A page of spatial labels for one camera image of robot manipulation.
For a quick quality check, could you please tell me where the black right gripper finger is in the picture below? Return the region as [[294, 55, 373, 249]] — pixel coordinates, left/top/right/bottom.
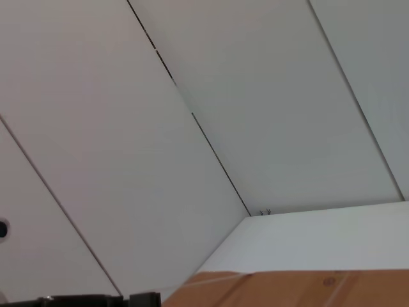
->
[[128, 292, 162, 307]]

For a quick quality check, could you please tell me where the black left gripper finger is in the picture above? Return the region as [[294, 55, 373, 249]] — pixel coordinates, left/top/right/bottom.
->
[[0, 294, 125, 307]]

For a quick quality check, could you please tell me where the brown cardboard box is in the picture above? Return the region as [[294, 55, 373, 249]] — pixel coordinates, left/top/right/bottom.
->
[[161, 270, 409, 307]]

